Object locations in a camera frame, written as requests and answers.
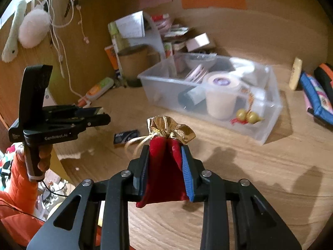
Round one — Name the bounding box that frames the brown paper cup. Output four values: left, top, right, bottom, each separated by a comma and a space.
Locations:
118, 45, 149, 80

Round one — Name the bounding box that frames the orange booklet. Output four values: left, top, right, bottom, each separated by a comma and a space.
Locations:
104, 45, 123, 77

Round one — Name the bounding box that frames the pale green plush stick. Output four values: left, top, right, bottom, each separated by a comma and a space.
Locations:
1, 0, 26, 63

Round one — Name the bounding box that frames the orange green tube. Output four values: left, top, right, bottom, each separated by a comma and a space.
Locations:
78, 77, 115, 107

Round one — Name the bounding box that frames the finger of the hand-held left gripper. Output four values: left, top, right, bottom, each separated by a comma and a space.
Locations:
65, 113, 111, 129
44, 105, 104, 118

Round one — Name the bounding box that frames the clear plastic bowl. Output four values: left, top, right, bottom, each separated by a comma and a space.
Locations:
186, 53, 216, 70

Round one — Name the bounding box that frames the pink flat case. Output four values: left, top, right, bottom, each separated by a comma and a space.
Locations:
303, 91, 316, 117

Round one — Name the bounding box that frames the black orange round case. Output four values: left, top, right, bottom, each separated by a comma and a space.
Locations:
313, 63, 333, 97

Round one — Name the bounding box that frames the small white pink box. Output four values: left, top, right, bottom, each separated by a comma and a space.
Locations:
185, 33, 211, 53

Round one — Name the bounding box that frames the white cord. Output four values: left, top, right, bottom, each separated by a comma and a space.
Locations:
44, 0, 90, 97

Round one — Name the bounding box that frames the person's left forearm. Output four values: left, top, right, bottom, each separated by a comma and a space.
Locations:
0, 154, 48, 240

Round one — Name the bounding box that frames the red gold drawstring pouch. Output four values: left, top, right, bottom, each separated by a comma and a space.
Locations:
124, 116, 196, 209

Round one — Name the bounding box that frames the wooden desktop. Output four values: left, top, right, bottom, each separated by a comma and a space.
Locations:
52, 65, 333, 250

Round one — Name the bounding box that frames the gold bells ornament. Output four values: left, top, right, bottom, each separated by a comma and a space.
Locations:
230, 89, 264, 125

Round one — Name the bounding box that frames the small black card box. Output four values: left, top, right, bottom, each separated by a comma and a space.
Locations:
114, 130, 139, 148

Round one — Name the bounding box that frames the fluffy white pompom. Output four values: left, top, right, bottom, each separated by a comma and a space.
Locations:
18, 9, 50, 49

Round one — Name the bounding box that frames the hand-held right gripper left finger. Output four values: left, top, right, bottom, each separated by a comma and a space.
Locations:
26, 144, 150, 250

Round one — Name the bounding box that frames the pale yellow tube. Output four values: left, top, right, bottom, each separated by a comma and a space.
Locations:
289, 57, 303, 90

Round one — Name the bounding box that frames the blue zip pouch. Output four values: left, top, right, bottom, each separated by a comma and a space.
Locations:
299, 71, 333, 125

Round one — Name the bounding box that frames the white file holder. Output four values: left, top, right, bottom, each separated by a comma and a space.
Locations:
108, 11, 167, 63

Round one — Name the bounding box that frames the person's left hand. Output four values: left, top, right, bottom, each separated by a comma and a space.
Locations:
37, 142, 54, 174

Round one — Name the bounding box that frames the pile of snack packets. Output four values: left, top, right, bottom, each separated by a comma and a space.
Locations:
151, 14, 189, 50

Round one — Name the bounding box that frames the clear plastic storage box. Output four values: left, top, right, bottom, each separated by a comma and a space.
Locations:
137, 52, 283, 145

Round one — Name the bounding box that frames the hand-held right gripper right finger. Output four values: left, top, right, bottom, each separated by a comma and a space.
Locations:
181, 146, 302, 250

